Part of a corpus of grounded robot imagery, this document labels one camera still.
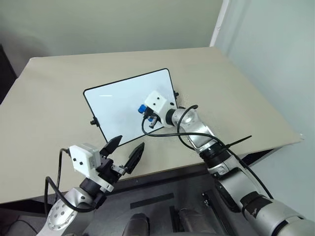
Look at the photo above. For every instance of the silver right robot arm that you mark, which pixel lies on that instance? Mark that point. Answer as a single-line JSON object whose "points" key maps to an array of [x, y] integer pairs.
{"points": [[236, 172]]}

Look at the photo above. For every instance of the black zip tie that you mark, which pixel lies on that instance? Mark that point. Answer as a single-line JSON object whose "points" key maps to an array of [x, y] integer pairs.
{"points": [[237, 141]]}

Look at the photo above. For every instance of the dark rounded shape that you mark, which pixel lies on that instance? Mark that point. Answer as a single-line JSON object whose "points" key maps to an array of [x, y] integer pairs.
{"points": [[136, 225], [190, 221]]}

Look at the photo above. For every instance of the white wall corner trim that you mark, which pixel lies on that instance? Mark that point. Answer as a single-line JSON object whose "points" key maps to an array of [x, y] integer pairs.
{"points": [[219, 22]]}

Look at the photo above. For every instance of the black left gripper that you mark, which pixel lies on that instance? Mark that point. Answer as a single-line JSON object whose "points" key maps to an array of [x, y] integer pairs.
{"points": [[108, 170]]}

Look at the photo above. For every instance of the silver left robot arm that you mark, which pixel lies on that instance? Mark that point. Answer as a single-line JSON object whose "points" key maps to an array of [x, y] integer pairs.
{"points": [[60, 216]]}

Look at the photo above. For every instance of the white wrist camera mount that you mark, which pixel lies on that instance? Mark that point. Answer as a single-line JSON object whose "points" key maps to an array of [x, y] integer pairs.
{"points": [[82, 159], [155, 101]]}

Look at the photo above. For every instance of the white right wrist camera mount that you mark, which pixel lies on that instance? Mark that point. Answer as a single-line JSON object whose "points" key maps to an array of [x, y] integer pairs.
{"points": [[155, 101]]}

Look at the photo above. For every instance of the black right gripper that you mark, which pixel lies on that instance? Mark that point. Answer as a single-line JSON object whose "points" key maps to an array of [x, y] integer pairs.
{"points": [[150, 116]]}

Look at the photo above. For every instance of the black whiteboard stand knob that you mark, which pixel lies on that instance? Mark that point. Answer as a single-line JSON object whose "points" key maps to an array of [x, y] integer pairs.
{"points": [[176, 94], [93, 121]]}

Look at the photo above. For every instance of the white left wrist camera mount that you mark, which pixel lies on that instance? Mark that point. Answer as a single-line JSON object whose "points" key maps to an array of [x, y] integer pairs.
{"points": [[82, 159]]}

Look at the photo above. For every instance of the black floor tape strip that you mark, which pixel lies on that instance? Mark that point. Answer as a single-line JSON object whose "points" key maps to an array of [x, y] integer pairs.
{"points": [[151, 200]]}

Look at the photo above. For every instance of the black-framed whiteboard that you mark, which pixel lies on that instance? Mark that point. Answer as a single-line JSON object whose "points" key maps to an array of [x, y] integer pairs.
{"points": [[120, 103]]}

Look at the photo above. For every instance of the dark cabinet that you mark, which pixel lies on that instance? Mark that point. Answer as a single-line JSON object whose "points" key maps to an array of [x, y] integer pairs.
{"points": [[5, 73]]}

